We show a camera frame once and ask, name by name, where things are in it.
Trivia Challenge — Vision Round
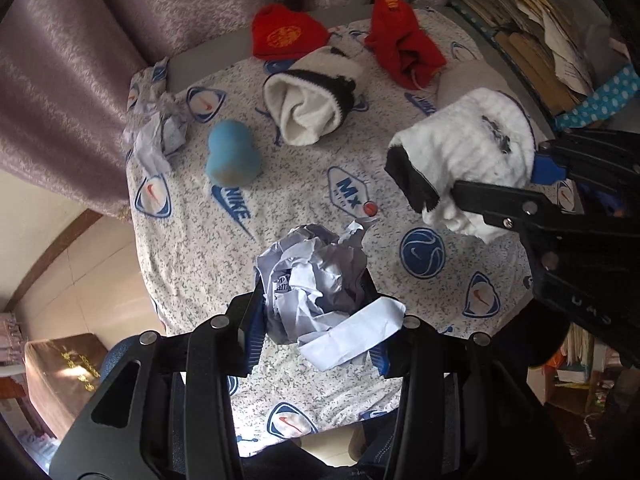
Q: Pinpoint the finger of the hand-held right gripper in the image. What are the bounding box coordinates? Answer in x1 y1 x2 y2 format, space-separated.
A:
530 129 640 202
451 179 640 272

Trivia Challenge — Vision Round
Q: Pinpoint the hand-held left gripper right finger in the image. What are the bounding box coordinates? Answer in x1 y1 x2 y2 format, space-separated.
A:
360 280 576 480

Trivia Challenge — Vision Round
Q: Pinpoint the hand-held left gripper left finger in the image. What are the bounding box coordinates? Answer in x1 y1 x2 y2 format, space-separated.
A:
47 290 267 480

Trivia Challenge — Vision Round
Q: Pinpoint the white sock black toe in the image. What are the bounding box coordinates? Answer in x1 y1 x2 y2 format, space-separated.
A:
384 87 538 245

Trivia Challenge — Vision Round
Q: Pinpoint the large white paper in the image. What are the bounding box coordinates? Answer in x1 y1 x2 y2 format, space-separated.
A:
255 220 407 372

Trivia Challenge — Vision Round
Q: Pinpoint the long red sock gold print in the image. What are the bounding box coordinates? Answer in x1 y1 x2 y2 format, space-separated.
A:
364 0 447 91

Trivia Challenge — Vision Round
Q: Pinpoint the red sock round emblem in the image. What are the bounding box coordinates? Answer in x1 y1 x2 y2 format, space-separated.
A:
250 3 331 61

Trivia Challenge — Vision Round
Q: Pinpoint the blue polka dot box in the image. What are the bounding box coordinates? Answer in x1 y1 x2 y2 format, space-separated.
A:
552 64 640 133

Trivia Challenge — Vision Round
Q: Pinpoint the beige sock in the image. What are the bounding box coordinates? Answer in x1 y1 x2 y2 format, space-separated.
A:
436 60 507 111

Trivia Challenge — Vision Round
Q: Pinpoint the stack of paper envelopes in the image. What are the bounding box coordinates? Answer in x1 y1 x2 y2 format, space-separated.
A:
450 0 632 117

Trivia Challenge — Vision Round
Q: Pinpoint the printed white blue tablecloth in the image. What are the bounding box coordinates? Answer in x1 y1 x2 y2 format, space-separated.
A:
122 7 536 458

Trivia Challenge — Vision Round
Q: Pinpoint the brown box gold print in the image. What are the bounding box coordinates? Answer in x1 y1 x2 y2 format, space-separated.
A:
24 332 110 442

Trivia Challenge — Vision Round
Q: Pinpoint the rolled white sock black band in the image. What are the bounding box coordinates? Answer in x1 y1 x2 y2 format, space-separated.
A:
262 46 366 147

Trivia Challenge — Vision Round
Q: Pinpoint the small crumpled white paper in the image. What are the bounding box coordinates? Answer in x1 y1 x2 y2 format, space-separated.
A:
122 92 190 173

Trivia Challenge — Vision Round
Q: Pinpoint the purple patterned curtain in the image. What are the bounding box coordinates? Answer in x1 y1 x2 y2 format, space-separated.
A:
0 0 461 221

